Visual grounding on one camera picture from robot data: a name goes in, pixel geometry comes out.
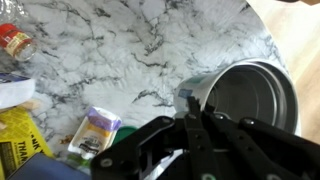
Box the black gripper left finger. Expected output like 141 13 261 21
89 95 216 180

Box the green round lid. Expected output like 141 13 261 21
111 125 139 146

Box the blue shoe box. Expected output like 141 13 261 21
6 152 93 180

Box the red cap spice jar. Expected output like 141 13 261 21
0 22 38 63

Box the white purple sauce packet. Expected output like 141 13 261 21
67 106 123 160

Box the silver metal cup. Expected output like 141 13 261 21
173 59 301 138

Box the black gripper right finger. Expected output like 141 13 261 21
202 105 320 180

